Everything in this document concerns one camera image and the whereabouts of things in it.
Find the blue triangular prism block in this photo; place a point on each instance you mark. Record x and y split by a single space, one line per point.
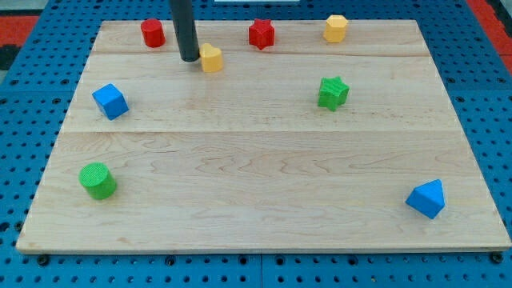
428 198

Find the blue cube block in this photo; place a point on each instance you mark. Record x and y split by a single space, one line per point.
110 101

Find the yellow hexagon block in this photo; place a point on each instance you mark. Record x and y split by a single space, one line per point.
335 29

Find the light wooden board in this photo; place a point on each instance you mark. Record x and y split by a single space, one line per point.
245 161

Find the green star block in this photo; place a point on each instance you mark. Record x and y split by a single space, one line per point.
332 93

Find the red star block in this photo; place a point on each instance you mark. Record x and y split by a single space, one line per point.
261 33

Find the red cylinder block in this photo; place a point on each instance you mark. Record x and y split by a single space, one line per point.
153 33

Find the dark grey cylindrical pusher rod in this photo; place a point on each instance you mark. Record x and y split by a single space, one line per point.
185 30

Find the green cylinder block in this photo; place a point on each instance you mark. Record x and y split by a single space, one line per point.
97 180

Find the yellow heart block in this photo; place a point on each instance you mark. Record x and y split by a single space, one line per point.
211 58

